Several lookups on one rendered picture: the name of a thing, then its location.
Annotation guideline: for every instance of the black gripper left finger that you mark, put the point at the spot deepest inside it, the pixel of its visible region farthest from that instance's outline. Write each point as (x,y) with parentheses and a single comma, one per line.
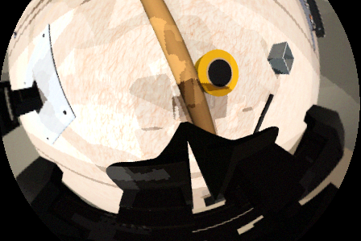
(170,169)

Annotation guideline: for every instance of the black thin bar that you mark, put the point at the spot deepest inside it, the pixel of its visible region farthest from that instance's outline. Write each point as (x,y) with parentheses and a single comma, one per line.
(264,113)

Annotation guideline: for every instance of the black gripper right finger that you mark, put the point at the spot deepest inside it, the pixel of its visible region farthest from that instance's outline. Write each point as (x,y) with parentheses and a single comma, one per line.
(217,156)

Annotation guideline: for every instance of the long tan wooden scraper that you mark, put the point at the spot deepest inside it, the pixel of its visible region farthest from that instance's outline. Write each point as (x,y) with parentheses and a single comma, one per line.
(180,63)

